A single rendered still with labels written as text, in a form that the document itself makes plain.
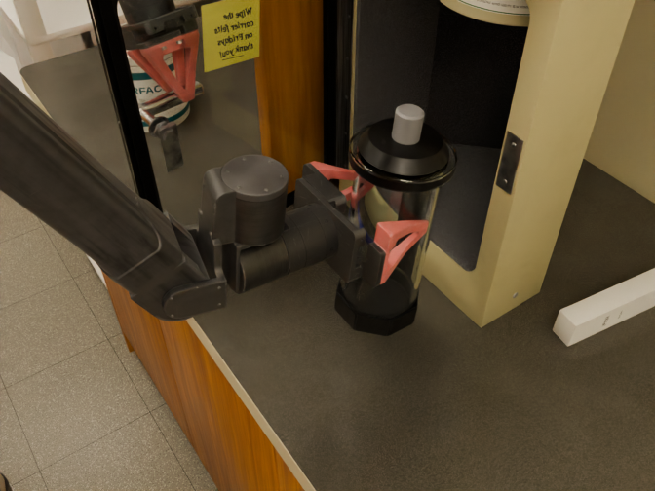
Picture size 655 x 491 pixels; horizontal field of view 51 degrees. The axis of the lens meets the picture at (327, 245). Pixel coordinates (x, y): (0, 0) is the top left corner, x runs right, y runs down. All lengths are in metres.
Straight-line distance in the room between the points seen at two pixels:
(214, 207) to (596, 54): 0.40
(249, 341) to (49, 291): 1.54
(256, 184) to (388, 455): 0.37
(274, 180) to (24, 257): 1.99
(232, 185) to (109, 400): 1.52
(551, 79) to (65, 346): 1.77
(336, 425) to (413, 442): 0.09
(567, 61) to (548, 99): 0.04
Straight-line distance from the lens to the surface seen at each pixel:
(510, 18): 0.74
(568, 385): 0.89
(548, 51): 0.67
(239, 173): 0.58
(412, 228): 0.68
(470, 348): 0.89
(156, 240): 0.56
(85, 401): 2.06
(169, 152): 0.79
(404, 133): 0.66
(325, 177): 0.69
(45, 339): 2.24
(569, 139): 0.78
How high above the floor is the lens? 1.64
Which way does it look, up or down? 44 degrees down
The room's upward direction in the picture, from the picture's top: straight up
